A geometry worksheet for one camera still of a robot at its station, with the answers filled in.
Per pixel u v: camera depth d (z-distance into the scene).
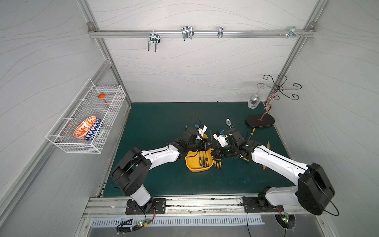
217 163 0.87
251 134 1.02
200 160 0.88
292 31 0.77
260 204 0.67
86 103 0.70
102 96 0.79
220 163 0.88
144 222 0.67
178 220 0.70
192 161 0.88
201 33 0.79
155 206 0.73
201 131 0.78
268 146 0.96
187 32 0.76
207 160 0.89
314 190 0.42
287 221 0.72
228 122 1.07
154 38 0.78
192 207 0.75
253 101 0.96
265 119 1.07
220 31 0.73
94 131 0.58
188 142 0.67
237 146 0.64
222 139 0.76
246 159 0.61
